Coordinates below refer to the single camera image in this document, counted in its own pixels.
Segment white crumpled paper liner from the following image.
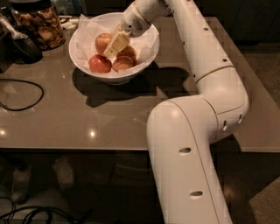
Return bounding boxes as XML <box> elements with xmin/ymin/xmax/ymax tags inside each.
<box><xmin>73</xmin><ymin>13</ymin><xmax>160</xmax><ymax>77</ymax></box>

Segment white shoe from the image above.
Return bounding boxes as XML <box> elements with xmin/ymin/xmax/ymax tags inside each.
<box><xmin>11</xmin><ymin>165</ymin><xmax>31</xmax><ymax>204</ymax></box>
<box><xmin>52</xmin><ymin>157</ymin><xmax>74</xmax><ymax>190</ymax></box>

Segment white shoe left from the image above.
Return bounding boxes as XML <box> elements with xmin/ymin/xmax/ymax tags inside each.
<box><xmin>11</xmin><ymin>165</ymin><xmax>31</xmax><ymax>204</ymax></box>

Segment small white items behind bowl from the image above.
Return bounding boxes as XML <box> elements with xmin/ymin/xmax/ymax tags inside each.
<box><xmin>59</xmin><ymin>17</ymin><xmax>79</xmax><ymax>30</ymax></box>

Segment black cable on table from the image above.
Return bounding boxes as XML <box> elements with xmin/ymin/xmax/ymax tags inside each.
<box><xmin>0</xmin><ymin>78</ymin><xmax>46</xmax><ymax>112</ymax></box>

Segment glass jar of dried chips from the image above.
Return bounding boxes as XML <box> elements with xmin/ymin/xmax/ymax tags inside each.
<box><xmin>9</xmin><ymin>0</ymin><xmax>65</xmax><ymax>51</ymax></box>

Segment black appliance with scoop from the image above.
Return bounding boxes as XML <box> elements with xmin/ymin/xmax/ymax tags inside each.
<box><xmin>0</xmin><ymin>7</ymin><xmax>43</xmax><ymax>64</ymax></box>

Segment white shoe right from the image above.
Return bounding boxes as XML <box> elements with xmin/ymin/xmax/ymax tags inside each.
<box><xmin>52</xmin><ymin>157</ymin><xmax>74</xmax><ymax>190</ymax></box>

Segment front left red apple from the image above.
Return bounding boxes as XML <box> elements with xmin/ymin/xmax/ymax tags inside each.
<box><xmin>88</xmin><ymin>54</ymin><xmax>112</xmax><ymax>74</ymax></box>

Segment front right yellow-red apple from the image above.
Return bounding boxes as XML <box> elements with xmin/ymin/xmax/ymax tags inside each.
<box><xmin>112</xmin><ymin>56</ymin><xmax>135</xmax><ymax>72</ymax></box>

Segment red-yellow apple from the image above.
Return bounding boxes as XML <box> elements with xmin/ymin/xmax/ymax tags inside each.
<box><xmin>95</xmin><ymin>33</ymin><xmax>112</xmax><ymax>55</ymax></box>

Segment white ceramic bowl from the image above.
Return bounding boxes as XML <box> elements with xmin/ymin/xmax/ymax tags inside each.
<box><xmin>68</xmin><ymin>11</ymin><xmax>162</xmax><ymax>86</ymax></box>

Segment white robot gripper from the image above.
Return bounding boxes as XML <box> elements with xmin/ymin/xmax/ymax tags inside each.
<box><xmin>104</xmin><ymin>2</ymin><xmax>151</xmax><ymax>58</ymax></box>

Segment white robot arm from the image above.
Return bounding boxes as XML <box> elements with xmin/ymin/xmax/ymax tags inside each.
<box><xmin>118</xmin><ymin>0</ymin><xmax>249</xmax><ymax>224</ymax></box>

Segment black cables on floor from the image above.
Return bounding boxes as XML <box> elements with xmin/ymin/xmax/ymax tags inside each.
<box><xmin>0</xmin><ymin>186</ymin><xmax>121</xmax><ymax>224</ymax></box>

